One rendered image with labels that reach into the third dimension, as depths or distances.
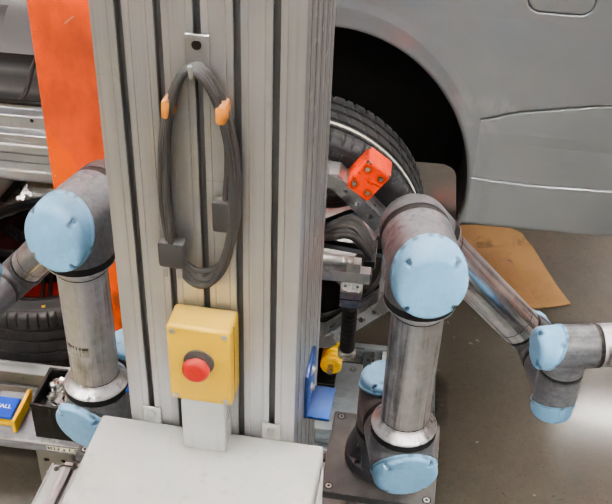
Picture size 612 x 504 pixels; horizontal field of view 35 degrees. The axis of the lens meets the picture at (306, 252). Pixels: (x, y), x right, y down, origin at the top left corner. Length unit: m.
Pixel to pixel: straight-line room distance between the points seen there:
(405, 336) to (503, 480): 1.61
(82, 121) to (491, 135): 1.10
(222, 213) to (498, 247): 2.94
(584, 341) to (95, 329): 0.82
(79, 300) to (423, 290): 0.57
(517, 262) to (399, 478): 2.35
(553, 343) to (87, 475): 0.77
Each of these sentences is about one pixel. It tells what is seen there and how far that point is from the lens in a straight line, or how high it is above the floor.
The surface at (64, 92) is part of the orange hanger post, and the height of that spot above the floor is 1.33.
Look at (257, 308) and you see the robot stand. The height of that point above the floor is 1.47.
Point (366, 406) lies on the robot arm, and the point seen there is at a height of 1.01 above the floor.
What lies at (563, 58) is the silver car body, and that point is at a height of 1.28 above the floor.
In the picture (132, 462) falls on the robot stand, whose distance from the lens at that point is 1.42.
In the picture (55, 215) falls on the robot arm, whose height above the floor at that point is 1.45.
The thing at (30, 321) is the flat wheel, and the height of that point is 0.49.
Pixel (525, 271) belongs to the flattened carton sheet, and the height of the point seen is 0.01.
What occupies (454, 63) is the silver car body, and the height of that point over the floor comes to 1.24.
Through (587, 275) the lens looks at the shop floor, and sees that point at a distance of 4.01.
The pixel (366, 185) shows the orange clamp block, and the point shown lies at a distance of 2.27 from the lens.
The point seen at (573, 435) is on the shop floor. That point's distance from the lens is 3.30.
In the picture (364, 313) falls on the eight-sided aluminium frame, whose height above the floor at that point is 0.71.
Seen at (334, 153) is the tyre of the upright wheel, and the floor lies 1.13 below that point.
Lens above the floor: 2.27
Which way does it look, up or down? 35 degrees down
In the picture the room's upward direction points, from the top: 2 degrees clockwise
